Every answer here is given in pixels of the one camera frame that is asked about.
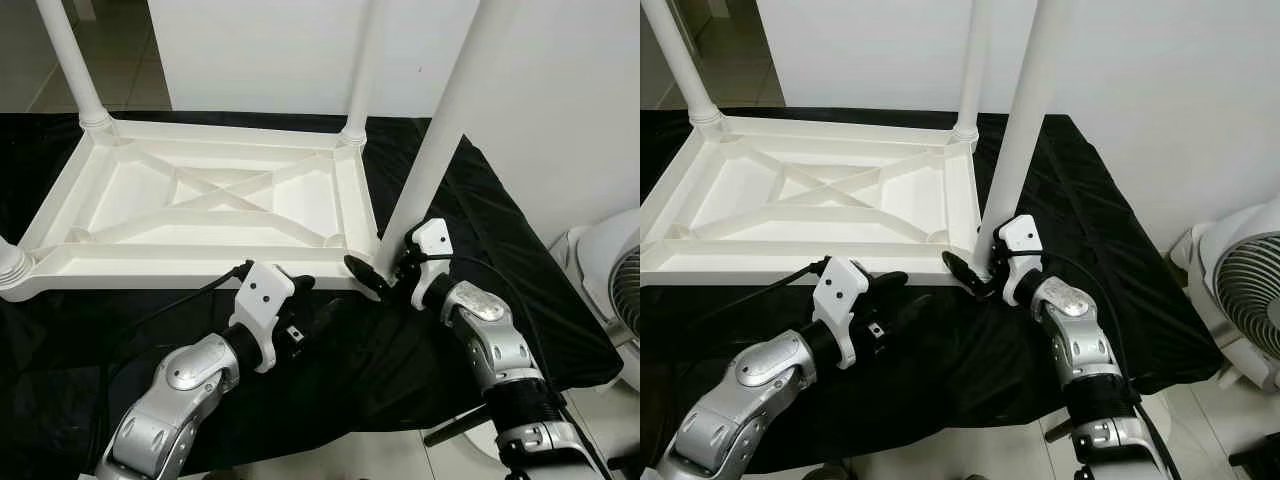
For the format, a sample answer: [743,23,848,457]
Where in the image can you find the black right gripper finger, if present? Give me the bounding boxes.
[343,254,393,298]
[942,251,996,299]

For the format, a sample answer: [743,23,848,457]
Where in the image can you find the white plastic table top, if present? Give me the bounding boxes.
[0,115,383,301]
[640,112,986,289]

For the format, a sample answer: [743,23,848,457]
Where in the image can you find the black tablecloth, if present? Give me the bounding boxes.
[0,108,626,476]
[640,105,1223,471]

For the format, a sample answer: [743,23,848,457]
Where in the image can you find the white round floor base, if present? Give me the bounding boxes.
[1135,390,1186,441]
[465,420,501,466]

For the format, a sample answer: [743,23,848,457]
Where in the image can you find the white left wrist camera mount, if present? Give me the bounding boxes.
[812,257,869,369]
[228,260,297,373]

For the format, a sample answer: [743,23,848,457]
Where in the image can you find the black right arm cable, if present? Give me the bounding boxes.
[420,250,561,401]
[1010,248,1151,401]

